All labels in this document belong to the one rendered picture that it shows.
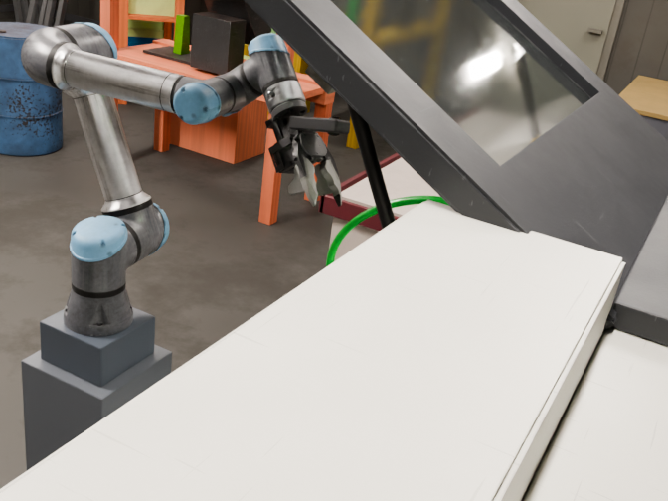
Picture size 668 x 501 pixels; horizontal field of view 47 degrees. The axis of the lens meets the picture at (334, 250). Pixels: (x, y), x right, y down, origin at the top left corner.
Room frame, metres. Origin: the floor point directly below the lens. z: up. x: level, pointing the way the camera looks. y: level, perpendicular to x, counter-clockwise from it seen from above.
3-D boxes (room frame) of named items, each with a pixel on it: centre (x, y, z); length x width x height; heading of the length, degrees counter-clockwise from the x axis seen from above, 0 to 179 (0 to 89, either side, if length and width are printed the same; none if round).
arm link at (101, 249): (1.52, 0.51, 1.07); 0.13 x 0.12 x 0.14; 162
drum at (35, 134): (5.03, 2.22, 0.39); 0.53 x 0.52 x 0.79; 66
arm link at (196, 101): (1.50, 0.48, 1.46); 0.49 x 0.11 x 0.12; 72
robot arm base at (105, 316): (1.51, 0.51, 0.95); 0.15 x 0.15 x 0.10
